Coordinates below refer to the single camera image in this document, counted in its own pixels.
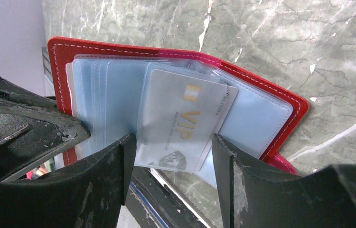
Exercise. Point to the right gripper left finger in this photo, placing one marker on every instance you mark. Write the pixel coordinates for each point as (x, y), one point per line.
(86, 194)

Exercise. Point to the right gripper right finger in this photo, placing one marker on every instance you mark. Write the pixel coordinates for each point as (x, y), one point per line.
(253, 194)

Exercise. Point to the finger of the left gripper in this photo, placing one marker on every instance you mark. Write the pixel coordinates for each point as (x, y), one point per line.
(32, 130)

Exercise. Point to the red leather card holder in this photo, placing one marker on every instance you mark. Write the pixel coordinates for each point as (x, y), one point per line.
(102, 84)

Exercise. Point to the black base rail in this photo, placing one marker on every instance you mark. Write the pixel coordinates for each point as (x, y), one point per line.
(155, 204)

